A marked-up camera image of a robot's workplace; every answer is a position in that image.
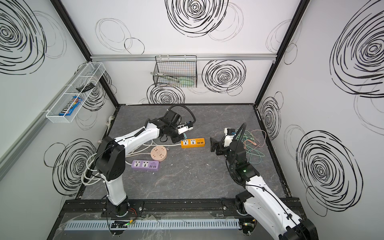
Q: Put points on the aluminium wall rail back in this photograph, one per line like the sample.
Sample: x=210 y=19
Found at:
x=168 y=57

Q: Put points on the round pink power strip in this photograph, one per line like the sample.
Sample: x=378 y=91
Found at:
x=159 y=153

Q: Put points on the aluminium wall rail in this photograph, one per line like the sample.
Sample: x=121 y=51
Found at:
x=168 y=57
x=13 y=153

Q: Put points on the white slotted cable duct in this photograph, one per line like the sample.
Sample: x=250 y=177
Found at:
x=191 y=224

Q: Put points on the black wire basket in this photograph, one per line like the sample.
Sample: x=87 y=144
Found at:
x=175 y=68

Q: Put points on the metal tongs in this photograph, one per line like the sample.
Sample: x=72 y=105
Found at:
x=160 y=75

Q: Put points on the orange power strip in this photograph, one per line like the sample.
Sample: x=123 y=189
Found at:
x=193 y=143

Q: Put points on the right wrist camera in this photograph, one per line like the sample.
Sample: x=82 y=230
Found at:
x=230 y=133

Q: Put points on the white wire shelf basket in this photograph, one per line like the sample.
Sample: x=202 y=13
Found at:
x=92 y=73

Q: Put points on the aluminium wall rail left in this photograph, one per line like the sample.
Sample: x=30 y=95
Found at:
x=13 y=153

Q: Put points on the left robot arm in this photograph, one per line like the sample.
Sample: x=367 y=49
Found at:
x=110 y=160

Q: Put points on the purple power strip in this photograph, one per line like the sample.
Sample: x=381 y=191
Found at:
x=145 y=165

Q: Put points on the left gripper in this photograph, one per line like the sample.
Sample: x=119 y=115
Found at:
x=173 y=130

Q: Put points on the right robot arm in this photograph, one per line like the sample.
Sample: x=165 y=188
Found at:
x=258 y=200

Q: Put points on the blue candy pack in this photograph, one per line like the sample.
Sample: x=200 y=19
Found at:
x=71 y=106

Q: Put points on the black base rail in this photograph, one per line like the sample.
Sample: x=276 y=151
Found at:
x=141 y=208

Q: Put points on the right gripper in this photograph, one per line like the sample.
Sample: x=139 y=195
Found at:
x=219 y=144

